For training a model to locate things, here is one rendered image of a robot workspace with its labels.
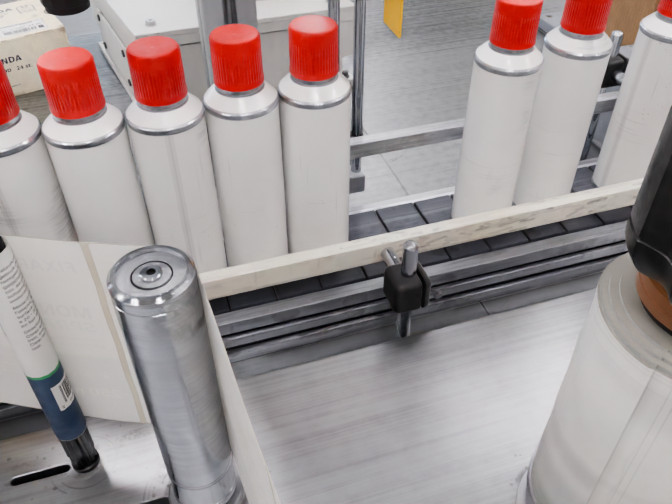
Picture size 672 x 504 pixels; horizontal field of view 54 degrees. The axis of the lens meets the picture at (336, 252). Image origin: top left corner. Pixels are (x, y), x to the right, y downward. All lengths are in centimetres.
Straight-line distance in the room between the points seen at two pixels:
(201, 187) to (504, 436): 27
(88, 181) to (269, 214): 13
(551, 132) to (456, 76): 40
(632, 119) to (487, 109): 16
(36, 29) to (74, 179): 54
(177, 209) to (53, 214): 8
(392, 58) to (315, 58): 56
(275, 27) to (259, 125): 40
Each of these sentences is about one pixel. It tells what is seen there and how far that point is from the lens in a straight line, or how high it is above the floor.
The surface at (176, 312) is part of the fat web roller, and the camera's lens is 29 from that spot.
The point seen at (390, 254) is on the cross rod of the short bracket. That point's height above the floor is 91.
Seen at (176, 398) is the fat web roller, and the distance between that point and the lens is 33.
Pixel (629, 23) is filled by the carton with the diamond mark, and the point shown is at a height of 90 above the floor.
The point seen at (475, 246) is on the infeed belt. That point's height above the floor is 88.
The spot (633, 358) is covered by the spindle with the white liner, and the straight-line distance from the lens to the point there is 29.
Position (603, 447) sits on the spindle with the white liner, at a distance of 33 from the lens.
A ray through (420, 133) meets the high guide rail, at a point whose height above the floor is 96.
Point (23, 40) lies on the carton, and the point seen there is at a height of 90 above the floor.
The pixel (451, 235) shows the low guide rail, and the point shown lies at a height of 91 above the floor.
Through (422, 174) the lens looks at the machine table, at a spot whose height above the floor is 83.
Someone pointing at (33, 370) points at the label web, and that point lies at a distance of 39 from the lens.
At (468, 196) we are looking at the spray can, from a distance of 58.
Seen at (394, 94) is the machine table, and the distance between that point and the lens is 91.
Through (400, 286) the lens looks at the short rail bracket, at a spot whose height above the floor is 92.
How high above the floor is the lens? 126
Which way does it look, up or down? 42 degrees down
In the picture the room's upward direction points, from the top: straight up
